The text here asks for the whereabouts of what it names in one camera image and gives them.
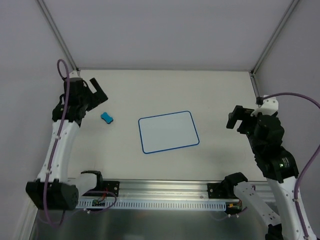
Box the blue foam whiteboard eraser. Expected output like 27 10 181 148
100 112 114 125

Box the blue-framed small whiteboard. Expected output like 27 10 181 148
138 110 200 155

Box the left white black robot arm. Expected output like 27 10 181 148
25 77 108 211

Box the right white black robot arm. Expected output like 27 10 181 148
223 105 317 240

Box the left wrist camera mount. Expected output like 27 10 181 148
69 70 81 79

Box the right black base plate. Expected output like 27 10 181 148
206 182 234 199

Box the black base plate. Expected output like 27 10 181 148
102 180 120 197
206 182 234 199

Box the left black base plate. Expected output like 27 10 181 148
102 180 120 197

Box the aluminium extrusion rail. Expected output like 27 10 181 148
67 176 276 203

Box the left aluminium frame post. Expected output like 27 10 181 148
35 0 79 71

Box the aluminium frame post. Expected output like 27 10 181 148
249 0 301 76
35 0 79 71

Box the white slotted cable duct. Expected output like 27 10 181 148
76 198 227 212

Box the right aluminium frame post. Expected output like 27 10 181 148
249 0 301 76

